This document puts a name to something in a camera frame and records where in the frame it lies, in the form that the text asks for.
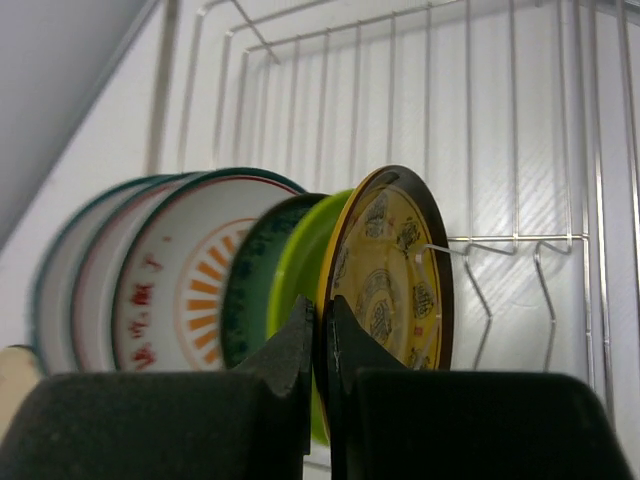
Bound dark green patterned plate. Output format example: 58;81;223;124
220;193;326;369

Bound white plate orange sunburst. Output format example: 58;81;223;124
111;167;304;372

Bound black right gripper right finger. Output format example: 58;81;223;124
327;297;632;479

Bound yellow patterned plate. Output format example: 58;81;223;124
316;165;455;370

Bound lime green plate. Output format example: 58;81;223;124
265;188;356;446

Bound clear wire dish rack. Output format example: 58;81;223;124
148;1;639;447

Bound white plate black rim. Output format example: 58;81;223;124
31;175;167;375

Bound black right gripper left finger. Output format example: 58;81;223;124
1;297;314;479

